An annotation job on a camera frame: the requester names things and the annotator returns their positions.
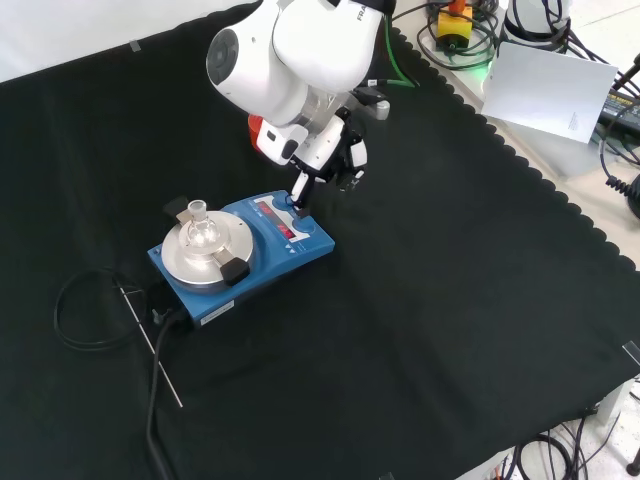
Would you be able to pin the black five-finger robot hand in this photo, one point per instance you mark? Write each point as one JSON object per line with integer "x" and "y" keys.
{"x": 330, "y": 150}

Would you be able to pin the heater with blue base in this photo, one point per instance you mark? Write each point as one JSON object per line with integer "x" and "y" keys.
{"x": 300, "y": 250}

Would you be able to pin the clear round-bottom glass flask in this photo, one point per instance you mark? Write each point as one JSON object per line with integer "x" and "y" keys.
{"x": 200, "y": 234}

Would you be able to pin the black cloth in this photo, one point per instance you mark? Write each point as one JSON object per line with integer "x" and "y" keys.
{"x": 400, "y": 300}

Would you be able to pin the yellow stop button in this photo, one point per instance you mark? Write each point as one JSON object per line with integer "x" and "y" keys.
{"x": 452, "y": 25}

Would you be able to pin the grey tape piece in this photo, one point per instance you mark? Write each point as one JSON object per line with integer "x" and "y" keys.
{"x": 632, "y": 355}
{"x": 135, "y": 46}

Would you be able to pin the white cylindrical base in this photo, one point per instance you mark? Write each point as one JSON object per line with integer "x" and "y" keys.
{"x": 530, "y": 20}

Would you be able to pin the thin metal probe rod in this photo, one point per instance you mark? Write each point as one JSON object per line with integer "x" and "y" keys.
{"x": 150, "y": 344}

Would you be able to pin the black power adapter, yellow label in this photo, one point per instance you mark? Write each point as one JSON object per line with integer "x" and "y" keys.
{"x": 620, "y": 107}

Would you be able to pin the white and orange wrist camera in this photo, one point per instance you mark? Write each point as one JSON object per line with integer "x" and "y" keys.
{"x": 275, "y": 140}

